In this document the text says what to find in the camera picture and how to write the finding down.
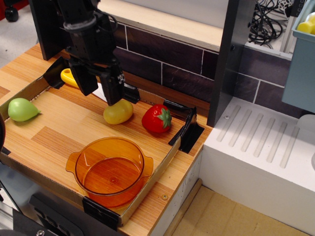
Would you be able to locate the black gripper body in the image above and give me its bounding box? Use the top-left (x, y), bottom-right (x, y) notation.
top-left (63, 14), bottom-right (118, 74)

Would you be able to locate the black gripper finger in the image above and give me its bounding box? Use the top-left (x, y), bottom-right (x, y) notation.
top-left (99, 65), bottom-right (125, 106)
top-left (68, 59), bottom-right (98, 96)

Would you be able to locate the yellow plastic potato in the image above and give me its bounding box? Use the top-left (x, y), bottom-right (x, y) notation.
top-left (103, 99), bottom-right (133, 124)

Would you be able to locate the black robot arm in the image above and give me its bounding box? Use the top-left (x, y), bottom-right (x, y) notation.
top-left (56, 0), bottom-right (125, 106)

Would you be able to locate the cardboard fence with black tape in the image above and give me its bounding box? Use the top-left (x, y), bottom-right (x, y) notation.
top-left (0, 54), bottom-right (206, 233)

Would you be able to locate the orange transparent pot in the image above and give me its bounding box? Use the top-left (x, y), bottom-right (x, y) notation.
top-left (66, 137), bottom-right (154, 209)

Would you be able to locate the red plastic strawberry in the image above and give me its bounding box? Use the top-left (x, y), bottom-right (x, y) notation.
top-left (142, 104), bottom-right (172, 133)

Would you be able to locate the green plastic pear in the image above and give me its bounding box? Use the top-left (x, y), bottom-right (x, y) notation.
top-left (8, 98), bottom-right (41, 122)

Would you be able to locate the black device at bottom left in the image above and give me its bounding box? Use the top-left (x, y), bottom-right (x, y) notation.
top-left (0, 162), bottom-right (86, 236)

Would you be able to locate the white toy sink drainboard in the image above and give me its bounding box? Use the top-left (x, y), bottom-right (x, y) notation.
top-left (199, 98), bottom-right (315, 235)

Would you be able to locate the teal plastic bin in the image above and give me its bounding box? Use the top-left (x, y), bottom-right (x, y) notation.
top-left (282, 0), bottom-right (315, 113)

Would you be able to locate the yellow toy in bin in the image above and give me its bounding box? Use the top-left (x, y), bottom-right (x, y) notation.
top-left (297, 12), bottom-right (315, 35)

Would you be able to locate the yellow handled white toy knife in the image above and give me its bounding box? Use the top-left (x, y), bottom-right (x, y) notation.
top-left (60, 68), bottom-right (109, 103)

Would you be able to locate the dark grey vertical post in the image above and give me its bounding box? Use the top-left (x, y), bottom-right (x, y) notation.
top-left (207, 0), bottom-right (256, 127)

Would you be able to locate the bundle of black cables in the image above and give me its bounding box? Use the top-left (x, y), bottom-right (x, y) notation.
top-left (247, 0), bottom-right (293, 49)

